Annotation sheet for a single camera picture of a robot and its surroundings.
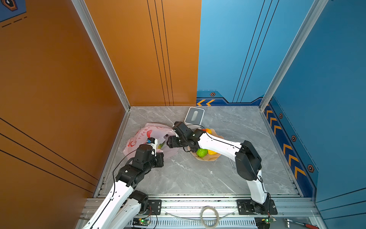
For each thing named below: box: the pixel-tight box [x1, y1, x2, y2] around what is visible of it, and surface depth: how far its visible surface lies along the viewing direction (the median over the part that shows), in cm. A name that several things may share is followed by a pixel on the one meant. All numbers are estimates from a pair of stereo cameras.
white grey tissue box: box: [184, 106, 206, 131], surface depth 111 cm
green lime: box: [196, 147, 208, 158], surface depth 89 cm
